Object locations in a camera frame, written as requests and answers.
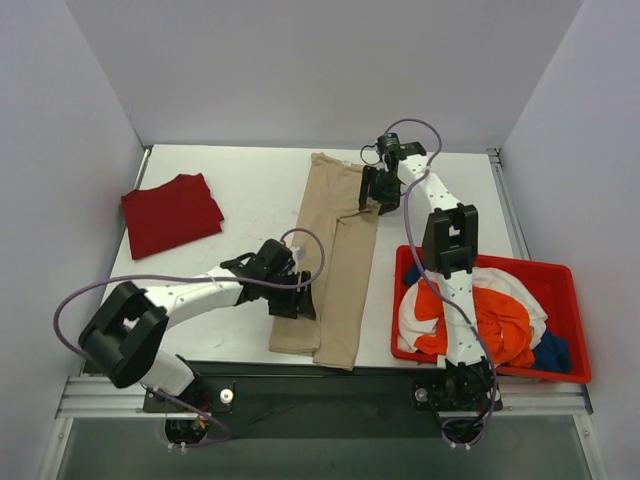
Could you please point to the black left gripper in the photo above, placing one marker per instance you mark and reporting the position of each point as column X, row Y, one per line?
column 291, row 298

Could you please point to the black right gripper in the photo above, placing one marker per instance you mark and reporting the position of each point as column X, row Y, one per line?
column 378, row 188

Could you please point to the beige t shirt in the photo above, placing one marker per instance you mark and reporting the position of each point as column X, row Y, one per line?
column 330, row 209

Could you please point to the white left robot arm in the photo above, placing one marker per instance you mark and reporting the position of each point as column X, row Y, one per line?
column 124, row 336

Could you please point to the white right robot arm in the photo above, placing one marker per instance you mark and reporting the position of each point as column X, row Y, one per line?
column 448, row 253

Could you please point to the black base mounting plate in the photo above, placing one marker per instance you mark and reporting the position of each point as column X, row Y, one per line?
column 274, row 401

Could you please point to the white t shirt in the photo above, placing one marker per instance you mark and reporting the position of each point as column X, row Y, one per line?
column 492, row 278

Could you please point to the folded red t shirt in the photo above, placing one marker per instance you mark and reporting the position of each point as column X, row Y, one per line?
column 170, row 215

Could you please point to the orange t shirt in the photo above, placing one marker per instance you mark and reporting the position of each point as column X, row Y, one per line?
column 503, row 324

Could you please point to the red plastic bin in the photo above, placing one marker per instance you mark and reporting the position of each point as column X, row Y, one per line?
column 551, row 285

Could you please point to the blue t shirt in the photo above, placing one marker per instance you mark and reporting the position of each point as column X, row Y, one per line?
column 552, row 354

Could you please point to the aluminium table frame rail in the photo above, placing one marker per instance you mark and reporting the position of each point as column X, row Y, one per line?
column 515, row 233

